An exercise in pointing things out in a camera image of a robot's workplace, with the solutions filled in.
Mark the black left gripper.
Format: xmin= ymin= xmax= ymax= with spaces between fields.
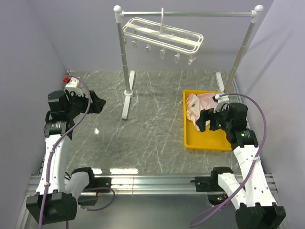
xmin=65 ymin=89 xmax=105 ymax=118

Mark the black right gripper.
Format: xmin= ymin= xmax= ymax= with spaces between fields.
xmin=195 ymin=104 xmax=233 ymax=132

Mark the white pink underwear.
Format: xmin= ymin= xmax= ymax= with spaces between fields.
xmin=186 ymin=93 xmax=202 ymax=131

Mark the white end hanger clip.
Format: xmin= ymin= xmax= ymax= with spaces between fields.
xmin=188 ymin=54 xmax=196 ymax=65

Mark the white plastic clip hanger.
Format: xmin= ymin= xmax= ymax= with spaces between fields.
xmin=122 ymin=8 xmax=204 ymax=57

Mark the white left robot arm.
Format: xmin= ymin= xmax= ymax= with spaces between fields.
xmin=26 ymin=90 xmax=106 ymax=227

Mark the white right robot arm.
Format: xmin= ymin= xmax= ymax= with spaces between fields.
xmin=196 ymin=103 xmax=286 ymax=229

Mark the pink underwear in tray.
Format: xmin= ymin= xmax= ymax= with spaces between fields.
xmin=197 ymin=93 xmax=217 ymax=110

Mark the yellow plastic tray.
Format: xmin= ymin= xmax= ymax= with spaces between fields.
xmin=183 ymin=89 xmax=231 ymax=152

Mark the white metal clothes rack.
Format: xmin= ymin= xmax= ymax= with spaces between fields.
xmin=113 ymin=4 xmax=264 ymax=120

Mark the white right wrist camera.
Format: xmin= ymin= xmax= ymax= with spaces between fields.
xmin=213 ymin=93 xmax=229 ymax=113

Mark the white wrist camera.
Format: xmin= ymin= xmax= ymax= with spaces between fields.
xmin=63 ymin=75 xmax=83 ymax=96
xmin=213 ymin=93 xmax=229 ymax=113

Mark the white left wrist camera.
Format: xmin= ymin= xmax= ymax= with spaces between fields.
xmin=63 ymin=75 xmax=83 ymax=96

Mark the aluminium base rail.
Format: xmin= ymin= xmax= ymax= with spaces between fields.
xmin=14 ymin=173 xmax=289 ymax=229

